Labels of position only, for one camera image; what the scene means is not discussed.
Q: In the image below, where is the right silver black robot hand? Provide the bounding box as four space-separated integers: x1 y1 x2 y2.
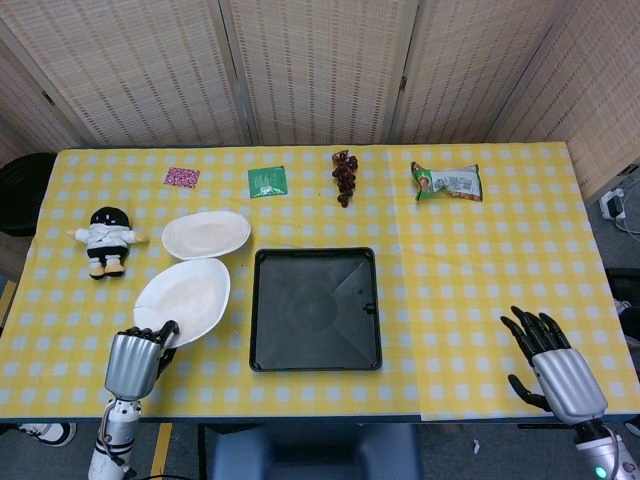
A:
500 306 610 426

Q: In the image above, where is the pink patterned packet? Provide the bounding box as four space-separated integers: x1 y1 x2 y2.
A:
164 166 202 190

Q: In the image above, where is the dark red grape bunch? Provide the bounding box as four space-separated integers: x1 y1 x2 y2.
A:
331 148 360 209

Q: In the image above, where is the yellow checked tablecloth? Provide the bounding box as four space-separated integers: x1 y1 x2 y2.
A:
0 142 640 424

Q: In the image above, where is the black white plush doll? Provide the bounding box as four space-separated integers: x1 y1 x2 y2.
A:
67 206 151 281

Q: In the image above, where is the white black shoe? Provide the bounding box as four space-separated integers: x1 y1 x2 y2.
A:
16 422 78 447

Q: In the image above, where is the black round bin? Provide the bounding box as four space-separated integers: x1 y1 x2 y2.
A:
0 152 57 237

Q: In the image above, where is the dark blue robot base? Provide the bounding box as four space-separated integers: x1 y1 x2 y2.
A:
206 423 422 480

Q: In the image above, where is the woven bamboo screen panel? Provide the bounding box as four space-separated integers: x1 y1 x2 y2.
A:
219 0 419 146
492 0 640 201
0 0 254 147
0 39 96 166
392 0 576 145

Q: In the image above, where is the green square packet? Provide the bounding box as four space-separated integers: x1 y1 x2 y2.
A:
247 164 291 200

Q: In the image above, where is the white power adapter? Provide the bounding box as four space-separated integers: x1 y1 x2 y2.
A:
598 188 627 221

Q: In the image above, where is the green snack bag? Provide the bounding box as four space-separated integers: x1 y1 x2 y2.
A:
410 160 485 203

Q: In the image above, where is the black square plastic tray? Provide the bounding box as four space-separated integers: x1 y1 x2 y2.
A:
248 246 384 374

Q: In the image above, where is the cracked white paper plate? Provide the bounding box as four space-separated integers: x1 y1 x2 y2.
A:
132 257 232 349

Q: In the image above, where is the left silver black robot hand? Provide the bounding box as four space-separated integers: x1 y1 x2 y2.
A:
103 319 181 402

